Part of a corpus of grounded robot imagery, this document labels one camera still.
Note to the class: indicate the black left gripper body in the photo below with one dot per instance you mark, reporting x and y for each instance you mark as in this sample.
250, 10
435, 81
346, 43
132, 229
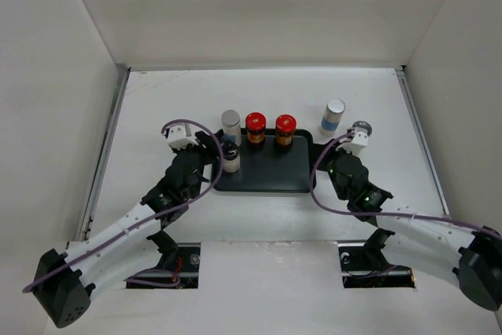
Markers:
205, 158

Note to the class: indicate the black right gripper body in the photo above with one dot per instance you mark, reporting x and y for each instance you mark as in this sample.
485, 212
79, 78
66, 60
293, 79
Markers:
332, 171

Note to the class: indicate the black knob grinder bottle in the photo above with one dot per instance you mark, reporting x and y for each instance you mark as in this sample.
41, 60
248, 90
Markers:
231, 162

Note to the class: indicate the silver lid blue label shaker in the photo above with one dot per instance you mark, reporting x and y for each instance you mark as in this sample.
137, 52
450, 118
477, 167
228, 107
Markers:
231, 127

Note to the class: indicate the red lid sauce jar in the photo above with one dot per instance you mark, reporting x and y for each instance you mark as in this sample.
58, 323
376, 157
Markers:
255, 129
285, 127

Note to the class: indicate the white lid blue label shaker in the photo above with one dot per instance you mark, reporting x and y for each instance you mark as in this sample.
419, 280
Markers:
332, 117

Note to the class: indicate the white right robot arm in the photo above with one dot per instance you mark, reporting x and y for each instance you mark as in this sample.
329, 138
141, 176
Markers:
464, 255

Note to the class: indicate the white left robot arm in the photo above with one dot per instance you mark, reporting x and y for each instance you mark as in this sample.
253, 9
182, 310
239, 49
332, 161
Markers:
65, 284

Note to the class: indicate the grey lid salt grinder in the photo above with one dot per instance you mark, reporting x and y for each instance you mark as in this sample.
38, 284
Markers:
362, 127

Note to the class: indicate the black plastic tray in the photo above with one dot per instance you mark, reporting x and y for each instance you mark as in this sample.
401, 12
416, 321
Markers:
270, 169

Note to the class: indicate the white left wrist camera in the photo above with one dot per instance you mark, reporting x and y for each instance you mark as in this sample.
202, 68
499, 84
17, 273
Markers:
179, 136

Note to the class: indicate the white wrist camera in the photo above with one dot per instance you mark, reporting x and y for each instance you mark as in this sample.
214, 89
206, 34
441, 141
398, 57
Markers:
179, 136
358, 142

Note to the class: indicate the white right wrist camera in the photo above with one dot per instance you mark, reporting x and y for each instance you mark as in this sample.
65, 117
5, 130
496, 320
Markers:
358, 142

